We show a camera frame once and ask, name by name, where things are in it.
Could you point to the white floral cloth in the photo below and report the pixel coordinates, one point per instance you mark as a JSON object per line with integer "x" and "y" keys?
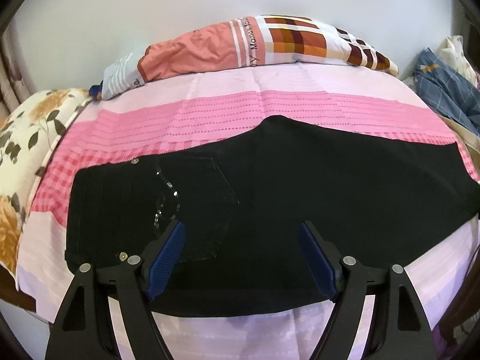
{"x": 451, "y": 51}

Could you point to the orange plaid pillow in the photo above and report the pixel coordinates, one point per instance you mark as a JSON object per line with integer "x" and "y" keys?
{"x": 247, "y": 42}

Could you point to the floral cream quilt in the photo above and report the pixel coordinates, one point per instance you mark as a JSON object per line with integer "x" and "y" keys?
{"x": 29, "y": 137}

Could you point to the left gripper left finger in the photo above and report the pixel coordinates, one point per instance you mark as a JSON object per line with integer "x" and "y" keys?
{"x": 85, "y": 327}

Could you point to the pink checked bed sheet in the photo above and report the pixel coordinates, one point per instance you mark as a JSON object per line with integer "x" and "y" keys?
{"x": 186, "y": 111}

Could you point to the blue plaid cloth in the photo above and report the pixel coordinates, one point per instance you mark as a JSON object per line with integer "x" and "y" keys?
{"x": 446, "y": 92}

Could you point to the small blue object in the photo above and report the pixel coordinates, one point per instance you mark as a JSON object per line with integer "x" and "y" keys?
{"x": 95, "y": 91}

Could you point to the black denim pants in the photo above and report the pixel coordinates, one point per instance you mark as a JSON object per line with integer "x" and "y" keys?
{"x": 243, "y": 200}

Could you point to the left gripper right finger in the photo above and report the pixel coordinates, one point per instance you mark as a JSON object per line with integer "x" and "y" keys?
{"x": 381, "y": 303}

